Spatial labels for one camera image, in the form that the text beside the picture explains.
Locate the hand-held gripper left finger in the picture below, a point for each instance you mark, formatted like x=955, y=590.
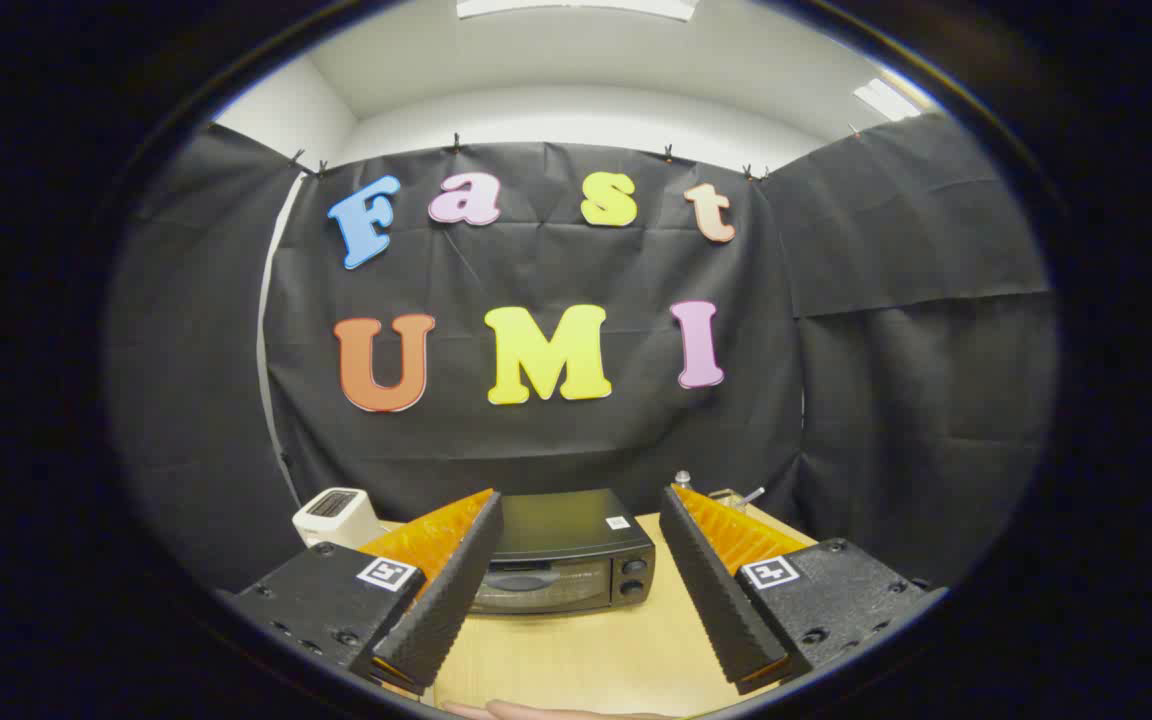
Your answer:
x=451, y=590

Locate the black toaster oven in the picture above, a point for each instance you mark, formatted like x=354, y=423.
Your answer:
x=566, y=530

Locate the metal utensil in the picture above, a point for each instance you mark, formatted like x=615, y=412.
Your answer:
x=754, y=494

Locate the small ceiling light panel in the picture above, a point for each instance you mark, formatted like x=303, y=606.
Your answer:
x=886, y=100

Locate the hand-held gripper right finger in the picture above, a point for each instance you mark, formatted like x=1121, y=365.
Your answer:
x=721, y=590

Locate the long ceiling light panel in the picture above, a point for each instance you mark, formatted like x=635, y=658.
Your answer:
x=576, y=8

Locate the white pop-up toaster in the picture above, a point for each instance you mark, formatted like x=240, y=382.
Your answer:
x=336, y=515

